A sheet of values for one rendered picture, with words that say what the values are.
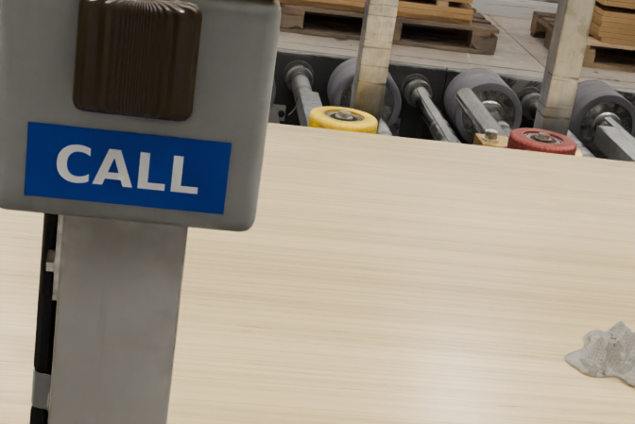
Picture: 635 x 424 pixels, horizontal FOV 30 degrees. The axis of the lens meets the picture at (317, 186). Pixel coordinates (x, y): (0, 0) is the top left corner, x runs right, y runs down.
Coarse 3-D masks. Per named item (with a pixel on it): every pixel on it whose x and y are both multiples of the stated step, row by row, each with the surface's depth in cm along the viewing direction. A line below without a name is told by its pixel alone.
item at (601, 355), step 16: (592, 336) 88; (608, 336) 89; (624, 336) 86; (576, 352) 86; (592, 352) 84; (608, 352) 84; (624, 352) 85; (592, 368) 84; (608, 368) 84; (624, 368) 84
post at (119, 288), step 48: (48, 240) 35; (96, 240) 33; (144, 240) 33; (48, 288) 35; (96, 288) 34; (144, 288) 34; (48, 336) 36; (96, 336) 34; (144, 336) 34; (48, 384) 36; (96, 384) 35; (144, 384) 35
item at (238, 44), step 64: (64, 0) 29; (192, 0) 30; (256, 0) 30; (0, 64) 30; (64, 64) 30; (256, 64) 30; (0, 128) 30; (128, 128) 30; (192, 128) 31; (256, 128) 31; (0, 192) 31; (256, 192) 32
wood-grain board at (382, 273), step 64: (320, 128) 133; (320, 192) 113; (384, 192) 115; (448, 192) 118; (512, 192) 121; (576, 192) 124; (0, 256) 89; (192, 256) 94; (256, 256) 96; (320, 256) 98; (384, 256) 100; (448, 256) 102; (512, 256) 104; (576, 256) 106; (0, 320) 79; (192, 320) 83; (256, 320) 85; (320, 320) 86; (384, 320) 87; (448, 320) 89; (512, 320) 91; (576, 320) 92; (0, 384) 71; (192, 384) 75; (256, 384) 76; (320, 384) 77; (384, 384) 78; (448, 384) 79; (512, 384) 81; (576, 384) 82
